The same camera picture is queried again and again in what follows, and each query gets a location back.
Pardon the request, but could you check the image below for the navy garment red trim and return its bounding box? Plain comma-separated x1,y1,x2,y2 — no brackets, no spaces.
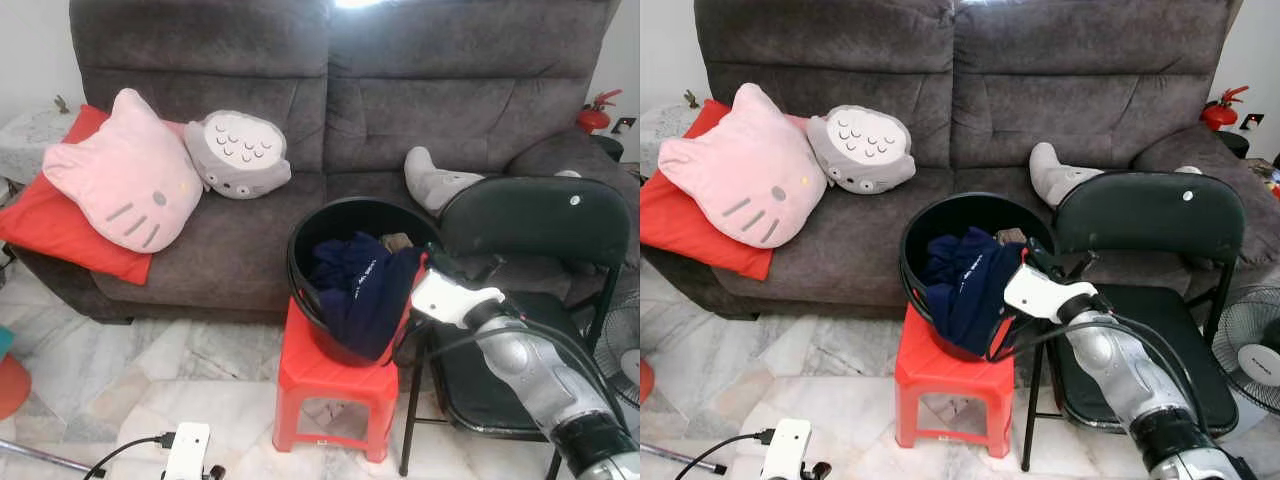
919,227,1028,360
305,232,429,364

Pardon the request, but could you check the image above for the long grey plush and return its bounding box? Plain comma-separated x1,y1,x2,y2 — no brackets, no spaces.
1027,142,1207,210
403,147,587,217

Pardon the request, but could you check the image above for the black folding chair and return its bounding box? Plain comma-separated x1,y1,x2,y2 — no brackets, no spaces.
1019,172,1250,474
397,177,637,479

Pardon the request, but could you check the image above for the red plastic stool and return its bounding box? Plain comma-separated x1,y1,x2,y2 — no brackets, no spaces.
272,298,403,465
893,303,1017,460

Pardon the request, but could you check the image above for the black plastic bucket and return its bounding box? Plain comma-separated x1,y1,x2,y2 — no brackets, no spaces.
286,197,447,369
898,192,1057,364

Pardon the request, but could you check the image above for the dark grey fabric sofa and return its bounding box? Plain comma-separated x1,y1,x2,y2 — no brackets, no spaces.
640,0,1280,323
0,0,640,327

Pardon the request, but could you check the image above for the black standing fan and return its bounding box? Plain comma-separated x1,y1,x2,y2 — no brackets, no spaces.
592,290,640,412
1211,286,1280,417

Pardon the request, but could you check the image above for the red fire extinguisher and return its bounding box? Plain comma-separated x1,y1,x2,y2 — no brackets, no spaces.
576,88,622,135
1200,85,1250,132

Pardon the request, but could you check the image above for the red cushion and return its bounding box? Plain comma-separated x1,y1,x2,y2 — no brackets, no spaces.
0,103,187,287
640,98,813,282

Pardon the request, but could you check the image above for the round grey white plush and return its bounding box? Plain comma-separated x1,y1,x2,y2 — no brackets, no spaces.
185,110,294,200
805,105,918,195

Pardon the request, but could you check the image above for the white lace side table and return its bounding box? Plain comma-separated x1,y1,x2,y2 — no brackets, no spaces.
0,105,76,186
640,100,701,166

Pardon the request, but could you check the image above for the pink cat face pillow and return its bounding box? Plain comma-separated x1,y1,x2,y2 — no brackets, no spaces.
42,88,205,255
657,83,830,250

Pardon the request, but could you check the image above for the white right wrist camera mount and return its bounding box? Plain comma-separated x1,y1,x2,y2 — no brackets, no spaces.
1003,264,1099,324
410,270,509,330

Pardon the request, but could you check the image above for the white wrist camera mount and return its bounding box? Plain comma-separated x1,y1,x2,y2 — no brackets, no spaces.
163,422,212,480
410,270,509,330
1003,264,1099,324
762,418,812,480

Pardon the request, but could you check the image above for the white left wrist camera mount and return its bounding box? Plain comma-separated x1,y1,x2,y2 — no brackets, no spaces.
762,418,812,480
163,422,212,480

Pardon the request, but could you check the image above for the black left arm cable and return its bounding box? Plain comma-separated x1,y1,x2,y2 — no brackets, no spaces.
675,427,777,480
82,431,177,480

